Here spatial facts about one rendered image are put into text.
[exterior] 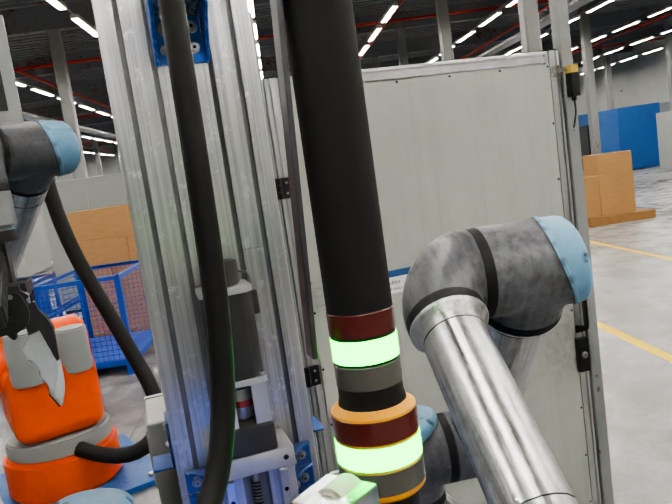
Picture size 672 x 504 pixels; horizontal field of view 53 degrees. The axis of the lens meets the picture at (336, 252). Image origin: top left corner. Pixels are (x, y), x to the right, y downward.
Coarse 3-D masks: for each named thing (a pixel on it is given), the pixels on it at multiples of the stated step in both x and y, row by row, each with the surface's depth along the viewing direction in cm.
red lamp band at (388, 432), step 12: (336, 420) 33; (396, 420) 32; (408, 420) 32; (336, 432) 33; (348, 432) 32; (360, 432) 32; (372, 432) 32; (384, 432) 32; (396, 432) 32; (408, 432) 32; (348, 444) 32; (360, 444) 32; (372, 444) 32; (384, 444) 32
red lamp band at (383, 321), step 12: (384, 312) 32; (336, 324) 32; (348, 324) 32; (360, 324) 32; (372, 324) 32; (384, 324) 32; (336, 336) 32; (348, 336) 32; (360, 336) 32; (372, 336) 32
